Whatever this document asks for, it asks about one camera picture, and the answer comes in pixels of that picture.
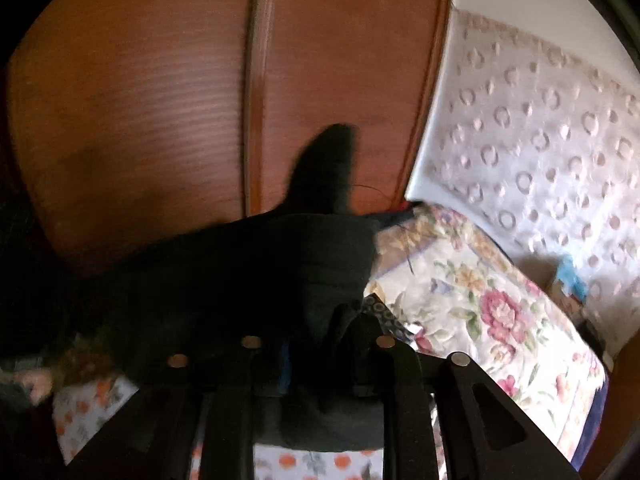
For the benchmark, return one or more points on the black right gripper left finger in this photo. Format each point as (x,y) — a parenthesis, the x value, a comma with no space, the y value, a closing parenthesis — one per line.
(199,421)

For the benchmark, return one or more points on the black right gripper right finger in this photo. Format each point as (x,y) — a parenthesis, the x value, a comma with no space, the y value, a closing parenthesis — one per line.
(407,404)

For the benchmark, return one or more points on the black t-shirt with script logo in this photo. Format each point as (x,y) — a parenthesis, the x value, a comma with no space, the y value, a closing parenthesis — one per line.
(172,314)

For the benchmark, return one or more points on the navy blue blanket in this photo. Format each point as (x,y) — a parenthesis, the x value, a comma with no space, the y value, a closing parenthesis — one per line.
(591,428)

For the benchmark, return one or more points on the floral patterned quilt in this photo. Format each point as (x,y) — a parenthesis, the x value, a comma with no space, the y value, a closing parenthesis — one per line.
(440,272)

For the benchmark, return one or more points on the blue tissue box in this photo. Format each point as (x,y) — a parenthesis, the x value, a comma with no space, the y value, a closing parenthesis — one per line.
(568,291)

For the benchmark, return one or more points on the circle patterned lace curtain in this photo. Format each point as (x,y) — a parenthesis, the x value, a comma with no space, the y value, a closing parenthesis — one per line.
(541,150)

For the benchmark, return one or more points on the brown wooden wardrobe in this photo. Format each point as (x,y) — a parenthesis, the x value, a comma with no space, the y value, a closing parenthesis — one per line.
(134,120)

